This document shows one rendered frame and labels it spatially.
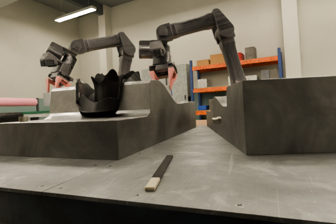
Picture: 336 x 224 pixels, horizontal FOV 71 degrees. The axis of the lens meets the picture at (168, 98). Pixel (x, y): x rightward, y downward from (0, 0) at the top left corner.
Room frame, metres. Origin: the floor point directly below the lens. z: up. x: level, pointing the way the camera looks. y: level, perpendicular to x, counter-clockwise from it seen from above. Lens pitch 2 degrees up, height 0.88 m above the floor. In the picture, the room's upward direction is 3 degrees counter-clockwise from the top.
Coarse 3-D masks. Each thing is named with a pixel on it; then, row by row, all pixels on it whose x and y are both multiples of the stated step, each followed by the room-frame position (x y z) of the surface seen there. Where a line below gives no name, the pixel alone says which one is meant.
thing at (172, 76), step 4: (164, 64) 0.89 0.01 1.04; (156, 68) 0.89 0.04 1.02; (160, 68) 0.88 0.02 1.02; (164, 68) 0.88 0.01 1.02; (168, 68) 0.87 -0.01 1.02; (172, 68) 0.87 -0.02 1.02; (156, 72) 0.90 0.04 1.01; (168, 72) 0.87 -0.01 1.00; (172, 72) 0.87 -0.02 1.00; (168, 76) 0.87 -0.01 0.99; (172, 76) 0.90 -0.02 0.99; (176, 76) 0.92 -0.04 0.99; (168, 80) 0.87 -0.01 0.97; (172, 80) 0.90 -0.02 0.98; (172, 84) 0.90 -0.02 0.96
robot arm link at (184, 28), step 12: (216, 12) 0.92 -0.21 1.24; (168, 24) 0.93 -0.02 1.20; (180, 24) 0.94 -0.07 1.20; (192, 24) 0.94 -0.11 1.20; (204, 24) 0.94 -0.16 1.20; (216, 24) 0.93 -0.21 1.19; (228, 24) 0.92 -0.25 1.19; (156, 36) 0.96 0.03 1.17; (168, 36) 0.93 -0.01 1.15; (180, 36) 0.97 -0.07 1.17; (228, 36) 0.92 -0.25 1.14
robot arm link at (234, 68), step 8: (216, 32) 0.96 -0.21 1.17; (216, 40) 0.99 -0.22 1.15; (224, 40) 0.94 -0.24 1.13; (232, 40) 0.94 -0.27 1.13; (224, 48) 0.94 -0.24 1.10; (232, 48) 0.94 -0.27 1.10; (224, 56) 0.96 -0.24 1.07; (232, 56) 0.94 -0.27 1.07; (232, 64) 0.94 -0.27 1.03; (240, 64) 0.95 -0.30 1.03; (232, 72) 0.95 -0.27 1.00; (240, 72) 0.94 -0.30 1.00; (232, 80) 0.95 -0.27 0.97; (240, 80) 0.94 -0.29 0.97
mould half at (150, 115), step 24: (72, 96) 0.53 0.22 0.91; (120, 96) 0.49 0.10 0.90; (144, 96) 0.47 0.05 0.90; (168, 96) 0.57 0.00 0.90; (48, 120) 0.44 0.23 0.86; (72, 120) 0.39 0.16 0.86; (96, 120) 0.36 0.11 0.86; (120, 120) 0.36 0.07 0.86; (144, 120) 0.44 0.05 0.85; (168, 120) 0.56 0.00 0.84; (192, 120) 0.78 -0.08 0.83; (0, 144) 0.44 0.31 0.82; (24, 144) 0.41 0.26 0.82; (48, 144) 0.40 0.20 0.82; (72, 144) 0.38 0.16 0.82; (96, 144) 0.36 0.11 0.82; (120, 144) 0.36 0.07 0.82; (144, 144) 0.43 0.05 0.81
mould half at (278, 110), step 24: (216, 96) 0.61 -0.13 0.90; (240, 96) 0.36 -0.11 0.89; (264, 96) 0.34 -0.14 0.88; (288, 96) 0.34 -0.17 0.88; (312, 96) 0.34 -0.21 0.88; (240, 120) 0.36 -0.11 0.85; (264, 120) 0.34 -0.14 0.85; (288, 120) 0.34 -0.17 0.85; (312, 120) 0.34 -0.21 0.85; (240, 144) 0.37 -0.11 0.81; (264, 144) 0.34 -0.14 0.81; (288, 144) 0.34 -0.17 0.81; (312, 144) 0.34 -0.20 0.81
